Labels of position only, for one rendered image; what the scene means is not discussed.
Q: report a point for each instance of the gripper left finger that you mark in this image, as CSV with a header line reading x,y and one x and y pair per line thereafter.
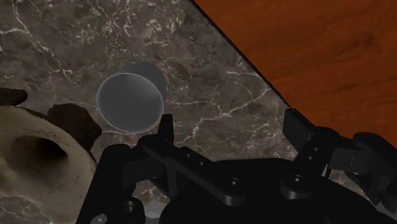
x,y
118,173

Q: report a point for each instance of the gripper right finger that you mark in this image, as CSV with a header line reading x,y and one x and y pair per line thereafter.
x,y
347,158

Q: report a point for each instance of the grey cup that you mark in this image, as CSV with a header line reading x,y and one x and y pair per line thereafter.
x,y
130,102

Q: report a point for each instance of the beige stone vase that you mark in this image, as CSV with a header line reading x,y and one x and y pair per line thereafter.
x,y
37,186

